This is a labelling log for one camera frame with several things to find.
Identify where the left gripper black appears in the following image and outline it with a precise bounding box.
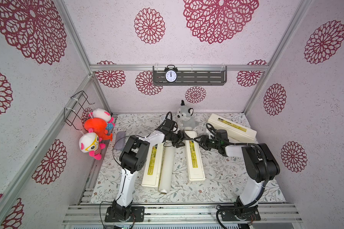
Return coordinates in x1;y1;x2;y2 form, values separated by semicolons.
170;130;192;149

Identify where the cream wrap dispenser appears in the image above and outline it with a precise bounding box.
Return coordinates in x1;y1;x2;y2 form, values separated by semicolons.
141;143;164;188
185;131;206;182

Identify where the plastic wrap roll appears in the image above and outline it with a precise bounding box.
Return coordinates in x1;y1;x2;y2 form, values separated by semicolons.
159;143;175;195

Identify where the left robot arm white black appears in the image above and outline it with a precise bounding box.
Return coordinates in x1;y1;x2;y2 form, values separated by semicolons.
111;112;186;220

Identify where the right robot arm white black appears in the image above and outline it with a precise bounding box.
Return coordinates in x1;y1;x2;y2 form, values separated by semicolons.
194;123;280;211

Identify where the grey husky plush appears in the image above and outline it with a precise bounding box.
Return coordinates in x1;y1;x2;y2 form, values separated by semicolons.
176;100;199;131

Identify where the floral table mat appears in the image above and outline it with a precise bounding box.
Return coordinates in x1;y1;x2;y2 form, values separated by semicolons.
89;113;286;204

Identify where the small white round clock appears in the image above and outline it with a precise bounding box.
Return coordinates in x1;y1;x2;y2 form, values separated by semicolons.
160;114;167;126

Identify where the back right cream dispenser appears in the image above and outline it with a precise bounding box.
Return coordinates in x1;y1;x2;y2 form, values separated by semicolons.
207;114;257;143

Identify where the grey cloth roll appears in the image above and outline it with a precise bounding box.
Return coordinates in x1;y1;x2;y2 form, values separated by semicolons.
114;131;126;150

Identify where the black alarm clock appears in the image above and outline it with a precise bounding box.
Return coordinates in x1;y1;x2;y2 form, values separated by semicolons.
164;65;178;83

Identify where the red plush toy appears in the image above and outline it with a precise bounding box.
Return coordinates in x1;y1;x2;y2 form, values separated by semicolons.
84;118;113;141

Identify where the white pink plush upper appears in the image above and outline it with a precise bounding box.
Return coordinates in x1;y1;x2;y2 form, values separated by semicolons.
89;108;114;124

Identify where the white plush with glasses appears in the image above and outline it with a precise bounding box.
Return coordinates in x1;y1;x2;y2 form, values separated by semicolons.
79;132;106;160

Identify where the grey wall shelf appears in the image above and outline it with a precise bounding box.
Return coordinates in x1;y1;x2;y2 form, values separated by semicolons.
152;65;227;86

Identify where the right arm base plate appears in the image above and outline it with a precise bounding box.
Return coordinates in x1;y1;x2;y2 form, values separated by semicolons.
217;204;261;222

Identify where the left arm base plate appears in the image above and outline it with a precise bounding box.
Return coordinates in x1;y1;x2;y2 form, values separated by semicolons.
104;203;145;223

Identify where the black wire basket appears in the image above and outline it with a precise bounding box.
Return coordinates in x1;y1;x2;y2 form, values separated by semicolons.
63;91;94;131

